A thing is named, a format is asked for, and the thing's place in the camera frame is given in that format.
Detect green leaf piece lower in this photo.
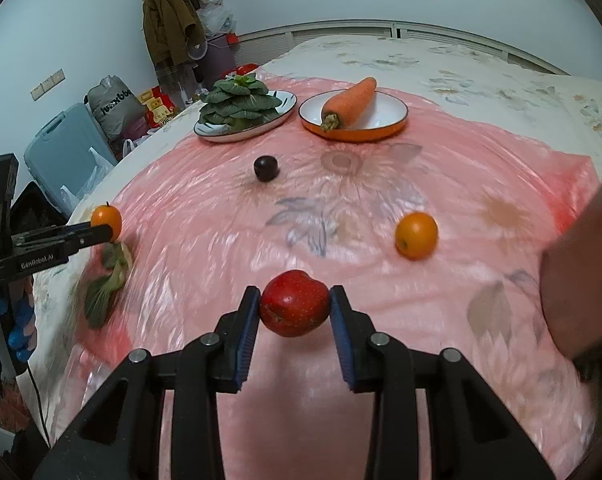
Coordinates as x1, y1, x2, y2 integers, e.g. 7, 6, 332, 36
83, 242, 133, 330

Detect grey shopping bag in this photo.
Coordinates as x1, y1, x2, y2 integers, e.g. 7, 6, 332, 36
86, 75, 145, 141

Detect purple bin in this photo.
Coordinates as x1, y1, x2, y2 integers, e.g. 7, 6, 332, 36
197, 35, 236, 89

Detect small orange group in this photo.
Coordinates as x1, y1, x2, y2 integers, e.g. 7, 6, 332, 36
90, 203, 122, 243

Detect black and copper appliance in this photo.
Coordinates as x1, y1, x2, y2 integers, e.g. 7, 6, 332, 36
540, 185, 602, 382

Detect white plastic bag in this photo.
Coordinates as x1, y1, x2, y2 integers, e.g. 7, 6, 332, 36
59, 148, 115, 214

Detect red snack packages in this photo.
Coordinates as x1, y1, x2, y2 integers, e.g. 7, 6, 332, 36
138, 86, 179, 129

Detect blue gloved left hand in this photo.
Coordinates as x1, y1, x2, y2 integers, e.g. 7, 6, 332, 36
0, 276, 38, 363

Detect olive jacket on rack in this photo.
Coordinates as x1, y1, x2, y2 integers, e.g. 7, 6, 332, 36
143, 0, 205, 66

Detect pink plastic sheet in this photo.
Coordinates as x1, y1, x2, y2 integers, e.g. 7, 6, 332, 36
48, 94, 598, 479

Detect wall switch panel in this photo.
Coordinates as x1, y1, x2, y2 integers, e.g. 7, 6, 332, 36
30, 70, 66, 101

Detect dark plum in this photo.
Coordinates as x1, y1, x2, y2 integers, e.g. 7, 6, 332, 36
253, 155, 279, 183

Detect red apple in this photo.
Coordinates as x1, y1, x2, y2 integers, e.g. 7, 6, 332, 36
259, 270, 330, 338

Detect orange rimmed white dish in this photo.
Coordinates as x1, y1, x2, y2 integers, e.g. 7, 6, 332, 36
298, 90, 409, 143

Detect pile of green leaves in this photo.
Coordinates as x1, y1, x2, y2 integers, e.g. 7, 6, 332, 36
199, 74, 283, 132

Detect stacked plastic bags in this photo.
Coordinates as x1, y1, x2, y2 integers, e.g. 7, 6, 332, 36
197, 0, 236, 37

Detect floral bed duvet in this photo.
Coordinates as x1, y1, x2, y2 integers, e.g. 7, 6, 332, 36
19, 36, 602, 439

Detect white plate blue rim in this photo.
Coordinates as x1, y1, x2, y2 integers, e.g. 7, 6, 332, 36
194, 90, 298, 143

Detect orange carrot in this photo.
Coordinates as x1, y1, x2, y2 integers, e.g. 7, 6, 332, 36
321, 77, 377, 131

